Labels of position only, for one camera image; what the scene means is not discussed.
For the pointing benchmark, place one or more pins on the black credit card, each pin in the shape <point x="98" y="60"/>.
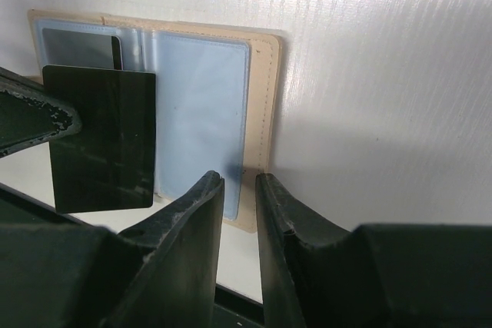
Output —
<point x="110" y="163"/>
<point x="82" y="49"/>

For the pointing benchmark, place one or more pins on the beige card holder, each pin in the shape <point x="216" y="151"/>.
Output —
<point x="216" y="91"/>

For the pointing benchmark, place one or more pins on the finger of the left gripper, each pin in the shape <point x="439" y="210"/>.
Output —
<point x="30" y="116"/>

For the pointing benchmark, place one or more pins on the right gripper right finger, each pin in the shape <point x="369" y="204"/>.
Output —
<point x="293" y="240"/>

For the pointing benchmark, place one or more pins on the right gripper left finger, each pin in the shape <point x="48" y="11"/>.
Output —
<point x="175" y="284"/>

